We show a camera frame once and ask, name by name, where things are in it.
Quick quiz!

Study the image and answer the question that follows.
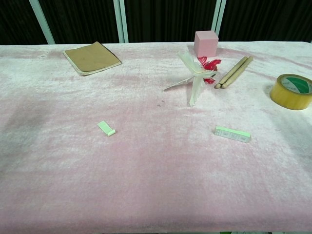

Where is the small green eraser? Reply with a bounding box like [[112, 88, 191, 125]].
[[97, 120, 117, 137]]

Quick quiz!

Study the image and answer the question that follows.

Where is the pink plush tablecloth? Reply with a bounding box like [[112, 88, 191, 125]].
[[0, 41, 312, 234]]

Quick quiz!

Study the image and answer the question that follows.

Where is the red white feather shuttlecock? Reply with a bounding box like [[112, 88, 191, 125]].
[[163, 50, 222, 107]]

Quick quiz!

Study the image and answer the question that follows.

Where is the brown spiral notebook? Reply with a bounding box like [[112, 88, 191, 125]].
[[63, 41, 122, 77]]

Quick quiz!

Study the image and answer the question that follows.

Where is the pink cube block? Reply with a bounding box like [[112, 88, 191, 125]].
[[194, 31, 218, 57]]

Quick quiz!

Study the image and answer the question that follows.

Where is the wooden drumstick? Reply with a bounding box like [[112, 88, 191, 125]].
[[219, 56, 254, 89], [214, 56, 248, 89]]

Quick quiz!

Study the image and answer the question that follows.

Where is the black curtain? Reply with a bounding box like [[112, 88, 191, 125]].
[[0, 0, 312, 46]]

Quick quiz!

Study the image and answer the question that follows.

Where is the yellow tape roll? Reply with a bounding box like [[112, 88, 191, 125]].
[[269, 74, 312, 111]]

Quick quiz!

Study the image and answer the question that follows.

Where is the white frame post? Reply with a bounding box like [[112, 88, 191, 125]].
[[28, 0, 56, 45], [211, 0, 227, 41], [113, 0, 129, 44]]

